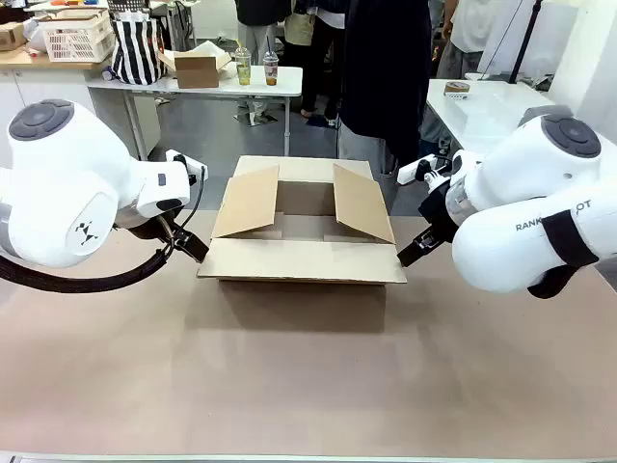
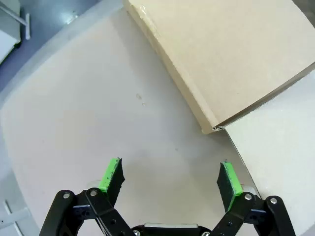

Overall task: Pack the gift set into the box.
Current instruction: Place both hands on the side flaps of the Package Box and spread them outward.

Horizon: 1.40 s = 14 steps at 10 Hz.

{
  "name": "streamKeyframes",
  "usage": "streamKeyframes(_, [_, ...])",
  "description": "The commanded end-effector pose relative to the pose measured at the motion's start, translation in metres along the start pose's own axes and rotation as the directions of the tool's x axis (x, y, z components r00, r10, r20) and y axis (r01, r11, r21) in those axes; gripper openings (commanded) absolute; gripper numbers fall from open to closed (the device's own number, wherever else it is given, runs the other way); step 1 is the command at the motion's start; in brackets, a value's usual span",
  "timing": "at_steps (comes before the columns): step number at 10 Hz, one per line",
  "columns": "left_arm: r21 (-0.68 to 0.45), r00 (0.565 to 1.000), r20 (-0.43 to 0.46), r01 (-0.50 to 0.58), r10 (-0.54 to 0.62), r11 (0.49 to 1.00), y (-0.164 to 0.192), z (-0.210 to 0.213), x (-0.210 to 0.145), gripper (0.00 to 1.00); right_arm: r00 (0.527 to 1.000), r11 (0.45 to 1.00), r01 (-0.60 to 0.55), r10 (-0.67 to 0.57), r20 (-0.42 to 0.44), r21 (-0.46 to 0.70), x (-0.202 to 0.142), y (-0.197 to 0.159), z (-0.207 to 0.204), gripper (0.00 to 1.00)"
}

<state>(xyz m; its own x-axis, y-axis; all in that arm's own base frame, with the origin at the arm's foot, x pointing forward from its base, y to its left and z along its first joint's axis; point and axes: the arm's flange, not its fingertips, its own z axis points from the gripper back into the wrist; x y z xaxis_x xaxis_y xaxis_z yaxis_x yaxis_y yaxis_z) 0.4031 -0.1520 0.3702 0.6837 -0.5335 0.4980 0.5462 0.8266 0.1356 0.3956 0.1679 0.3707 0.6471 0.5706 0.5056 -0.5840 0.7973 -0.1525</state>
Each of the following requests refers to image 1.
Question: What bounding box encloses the bystander in grey trousers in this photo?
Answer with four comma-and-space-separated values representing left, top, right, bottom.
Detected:
234, 0, 293, 124

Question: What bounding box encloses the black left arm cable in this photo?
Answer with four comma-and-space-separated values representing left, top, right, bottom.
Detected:
0, 166, 211, 294

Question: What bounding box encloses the plastic cup green drink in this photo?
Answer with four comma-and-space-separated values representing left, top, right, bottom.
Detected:
233, 38, 253, 87

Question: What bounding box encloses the white folding table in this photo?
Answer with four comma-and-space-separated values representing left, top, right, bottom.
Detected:
86, 65, 304, 163

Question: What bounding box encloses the bystander in white shirt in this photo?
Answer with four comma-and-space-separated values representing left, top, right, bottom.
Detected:
418, 0, 497, 155

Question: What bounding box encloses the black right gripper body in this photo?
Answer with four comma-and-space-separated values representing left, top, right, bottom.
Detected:
416, 168, 460, 238

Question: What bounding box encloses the person in navy sweatshirt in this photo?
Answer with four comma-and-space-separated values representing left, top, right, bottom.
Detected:
336, 0, 433, 213

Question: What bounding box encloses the brown cardboard shipping box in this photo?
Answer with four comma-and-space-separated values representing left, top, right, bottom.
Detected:
196, 154, 409, 286

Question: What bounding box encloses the plastic cup orange drink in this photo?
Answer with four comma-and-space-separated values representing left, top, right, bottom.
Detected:
262, 41, 281, 87

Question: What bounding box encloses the white plastic crate basket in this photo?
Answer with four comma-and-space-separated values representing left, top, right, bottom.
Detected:
39, 8, 116, 64

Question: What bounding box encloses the bystander with beige bag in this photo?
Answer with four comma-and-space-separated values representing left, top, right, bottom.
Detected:
282, 0, 347, 127

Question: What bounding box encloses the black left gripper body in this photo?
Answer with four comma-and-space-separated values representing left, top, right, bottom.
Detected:
113, 210, 181, 243

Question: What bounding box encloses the small open cardboard box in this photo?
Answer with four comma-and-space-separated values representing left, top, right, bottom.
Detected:
158, 41, 233, 90

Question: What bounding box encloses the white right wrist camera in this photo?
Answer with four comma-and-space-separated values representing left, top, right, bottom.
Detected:
396, 154, 464, 187

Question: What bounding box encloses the black tripod pole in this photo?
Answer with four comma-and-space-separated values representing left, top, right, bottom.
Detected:
500, 0, 544, 86

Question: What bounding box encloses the small flat cardboard box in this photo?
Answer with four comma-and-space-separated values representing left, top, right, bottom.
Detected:
0, 21, 28, 52

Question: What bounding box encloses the black white striped bag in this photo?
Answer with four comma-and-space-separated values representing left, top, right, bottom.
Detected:
106, 0, 168, 87

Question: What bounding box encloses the white rounded desk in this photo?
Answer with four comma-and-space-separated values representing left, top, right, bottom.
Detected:
423, 78, 563, 160

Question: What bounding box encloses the brown packing tape roll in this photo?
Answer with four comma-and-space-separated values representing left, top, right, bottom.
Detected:
443, 80, 471, 101

